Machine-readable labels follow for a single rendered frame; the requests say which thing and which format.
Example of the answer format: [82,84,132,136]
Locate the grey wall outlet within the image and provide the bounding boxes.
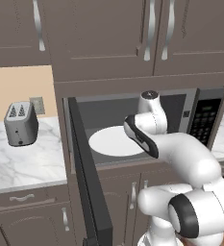
[29,96,46,115]

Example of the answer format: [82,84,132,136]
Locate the black microwave door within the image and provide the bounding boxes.
[67,96,114,246]

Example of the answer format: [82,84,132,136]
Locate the brown lower cupboard door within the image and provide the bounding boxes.
[97,172,142,246]
[132,170,182,246]
[0,201,78,246]

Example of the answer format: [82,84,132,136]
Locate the silver drawer handle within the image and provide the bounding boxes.
[9,193,36,203]

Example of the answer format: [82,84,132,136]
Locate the brown cupboard door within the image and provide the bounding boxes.
[0,201,78,246]
[0,0,52,68]
[97,172,142,246]
[153,0,224,77]
[132,170,182,246]
[40,0,159,83]

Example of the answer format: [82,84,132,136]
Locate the white microwave turntable plate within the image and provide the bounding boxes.
[87,125,150,158]

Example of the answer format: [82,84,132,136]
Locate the brown upper cupboard door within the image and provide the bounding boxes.
[0,0,52,68]
[40,0,159,83]
[153,0,224,77]

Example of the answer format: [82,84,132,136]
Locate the grey toaster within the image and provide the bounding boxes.
[3,101,39,148]

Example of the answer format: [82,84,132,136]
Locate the grey microwave oven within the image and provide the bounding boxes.
[62,86,224,169]

